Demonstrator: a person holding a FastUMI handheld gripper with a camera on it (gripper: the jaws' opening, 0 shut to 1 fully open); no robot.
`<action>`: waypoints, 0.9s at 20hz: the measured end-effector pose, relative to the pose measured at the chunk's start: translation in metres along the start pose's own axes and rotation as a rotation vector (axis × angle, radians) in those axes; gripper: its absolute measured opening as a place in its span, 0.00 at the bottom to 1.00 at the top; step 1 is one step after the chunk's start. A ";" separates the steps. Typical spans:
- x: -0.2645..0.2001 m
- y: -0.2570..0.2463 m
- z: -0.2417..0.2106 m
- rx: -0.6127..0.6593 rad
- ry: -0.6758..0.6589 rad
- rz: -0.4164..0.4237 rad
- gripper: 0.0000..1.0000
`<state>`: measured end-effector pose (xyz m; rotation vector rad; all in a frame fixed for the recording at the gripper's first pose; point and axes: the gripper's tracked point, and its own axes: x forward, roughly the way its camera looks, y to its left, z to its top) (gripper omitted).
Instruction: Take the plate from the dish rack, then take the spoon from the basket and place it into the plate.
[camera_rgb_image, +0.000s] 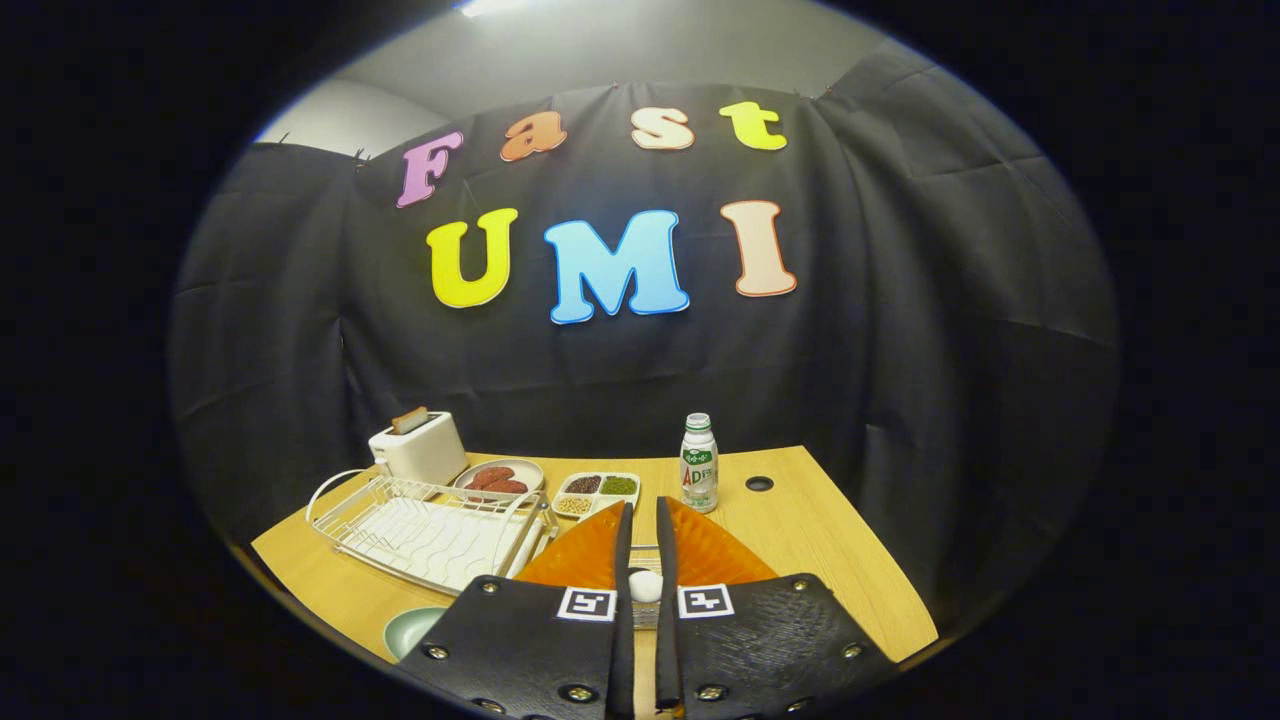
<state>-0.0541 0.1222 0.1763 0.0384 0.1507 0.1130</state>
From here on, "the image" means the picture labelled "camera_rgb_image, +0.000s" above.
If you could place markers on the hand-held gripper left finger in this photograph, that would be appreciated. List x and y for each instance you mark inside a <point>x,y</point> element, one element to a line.
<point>520,640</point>

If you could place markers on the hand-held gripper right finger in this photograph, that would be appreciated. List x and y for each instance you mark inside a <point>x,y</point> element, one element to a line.
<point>760,640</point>

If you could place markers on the pale green plate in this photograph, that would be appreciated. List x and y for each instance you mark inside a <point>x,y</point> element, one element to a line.
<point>410,632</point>

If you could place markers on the beige round plate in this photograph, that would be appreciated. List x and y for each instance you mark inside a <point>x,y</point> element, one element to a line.
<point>528,470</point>

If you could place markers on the white drip tray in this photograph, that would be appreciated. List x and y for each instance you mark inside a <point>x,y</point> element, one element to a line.
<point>430,540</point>

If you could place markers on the reddish brown sausage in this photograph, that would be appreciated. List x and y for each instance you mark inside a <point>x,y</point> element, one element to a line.
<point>507,487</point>
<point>492,476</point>

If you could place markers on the white divided bean tray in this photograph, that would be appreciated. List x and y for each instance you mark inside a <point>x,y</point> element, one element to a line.
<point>603,505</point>

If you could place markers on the white drink bottle green label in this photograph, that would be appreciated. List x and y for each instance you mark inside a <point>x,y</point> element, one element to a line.
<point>699,480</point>

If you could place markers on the white toaster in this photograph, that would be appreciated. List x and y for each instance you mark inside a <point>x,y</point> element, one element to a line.
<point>425,455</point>

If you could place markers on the toast slice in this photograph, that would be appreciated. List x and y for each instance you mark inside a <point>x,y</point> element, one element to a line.
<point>410,420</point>

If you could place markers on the black backdrop cloth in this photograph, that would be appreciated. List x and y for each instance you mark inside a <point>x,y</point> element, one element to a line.
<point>900,350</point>

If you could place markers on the ceiling light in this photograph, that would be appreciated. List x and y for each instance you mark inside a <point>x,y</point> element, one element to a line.
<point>490,6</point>

